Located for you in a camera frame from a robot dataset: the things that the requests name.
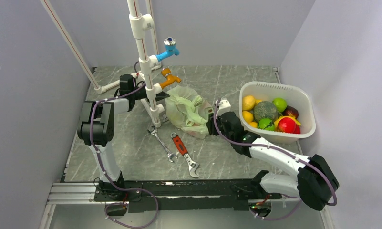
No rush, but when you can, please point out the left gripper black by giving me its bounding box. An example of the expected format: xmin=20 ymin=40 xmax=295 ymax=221
xmin=131 ymin=79 xmax=169 ymax=104

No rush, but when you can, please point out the pale green plastic bag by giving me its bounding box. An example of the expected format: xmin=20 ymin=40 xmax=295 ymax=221
xmin=165 ymin=85 xmax=213 ymax=139

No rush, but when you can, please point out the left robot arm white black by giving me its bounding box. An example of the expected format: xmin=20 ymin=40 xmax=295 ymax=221
xmin=77 ymin=74 xmax=149 ymax=200

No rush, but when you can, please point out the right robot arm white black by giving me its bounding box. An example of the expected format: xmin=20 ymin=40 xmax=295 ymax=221
xmin=206 ymin=112 xmax=340 ymax=210

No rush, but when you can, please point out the yellow lemon lower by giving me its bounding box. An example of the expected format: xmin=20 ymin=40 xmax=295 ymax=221
xmin=242 ymin=111 xmax=254 ymax=123

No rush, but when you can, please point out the yellow lemon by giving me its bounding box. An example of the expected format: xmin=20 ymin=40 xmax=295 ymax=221
xmin=242 ymin=95 xmax=256 ymax=111
xmin=242 ymin=111 xmax=254 ymax=123

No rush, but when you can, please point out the yellow lemon upper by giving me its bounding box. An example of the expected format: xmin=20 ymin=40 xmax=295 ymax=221
xmin=242 ymin=95 xmax=256 ymax=111

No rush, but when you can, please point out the green striped ball fruit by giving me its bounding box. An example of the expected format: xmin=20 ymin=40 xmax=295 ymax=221
xmin=258 ymin=118 xmax=276 ymax=131

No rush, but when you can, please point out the orange faucet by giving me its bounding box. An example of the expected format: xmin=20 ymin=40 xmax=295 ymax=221
xmin=159 ymin=68 xmax=182 ymax=89

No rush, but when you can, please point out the yellow banana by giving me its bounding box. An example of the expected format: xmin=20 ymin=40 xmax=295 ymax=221
xmin=274 ymin=116 xmax=301 ymax=127

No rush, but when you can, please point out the silver combination wrench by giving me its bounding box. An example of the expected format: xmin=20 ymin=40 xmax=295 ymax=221
xmin=147 ymin=125 xmax=178 ymax=163

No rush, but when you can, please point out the light green lime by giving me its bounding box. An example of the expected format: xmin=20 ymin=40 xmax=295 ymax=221
xmin=272 ymin=98 xmax=288 ymax=113

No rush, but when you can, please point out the red apple in basket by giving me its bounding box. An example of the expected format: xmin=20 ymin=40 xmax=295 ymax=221
xmin=278 ymin=119 xmax=297 ymax=133

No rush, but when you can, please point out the blue faucet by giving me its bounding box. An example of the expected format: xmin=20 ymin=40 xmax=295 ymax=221
xmin=156 ymin=37 xmax=180 ymax=62

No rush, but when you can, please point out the dark red plum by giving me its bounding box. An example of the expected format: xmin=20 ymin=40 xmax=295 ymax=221
xmin=282 ymin=105 xmax=299 ymax=119

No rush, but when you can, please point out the white plastic basket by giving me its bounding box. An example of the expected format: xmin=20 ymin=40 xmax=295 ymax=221
xmin=239 ymin=82 xmax=316 ymax=143

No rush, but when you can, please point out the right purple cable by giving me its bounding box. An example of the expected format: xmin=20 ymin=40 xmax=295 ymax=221
xmin=213 ymin=98 xmax=338 ymax=221

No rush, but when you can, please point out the purple cable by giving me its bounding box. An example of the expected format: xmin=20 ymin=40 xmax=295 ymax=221
xmin=89 ymin=80 xmax=159 ymax=229
xmin=213 ymin=98 xmax=338 ymax=221

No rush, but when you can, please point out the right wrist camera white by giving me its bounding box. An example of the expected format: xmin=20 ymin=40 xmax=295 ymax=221
xmin=215 ymin=98 xmax=231 ymax=117

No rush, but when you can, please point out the red handled adjustable wrench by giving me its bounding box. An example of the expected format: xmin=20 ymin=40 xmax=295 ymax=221
xmin=171 ymin=132 xmax=199 ymax=178

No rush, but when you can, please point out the white pipe frame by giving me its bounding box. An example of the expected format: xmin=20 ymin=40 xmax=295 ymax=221
xmin=40 ymin=0 xmax=165 ymax=127

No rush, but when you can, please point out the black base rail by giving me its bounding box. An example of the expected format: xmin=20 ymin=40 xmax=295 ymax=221
xmin=93 ymin=178 xmax=281 ymax=213

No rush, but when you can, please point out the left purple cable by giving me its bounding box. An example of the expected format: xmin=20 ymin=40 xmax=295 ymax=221
xmin=89 ymin=80 xmax=159 ymax=229

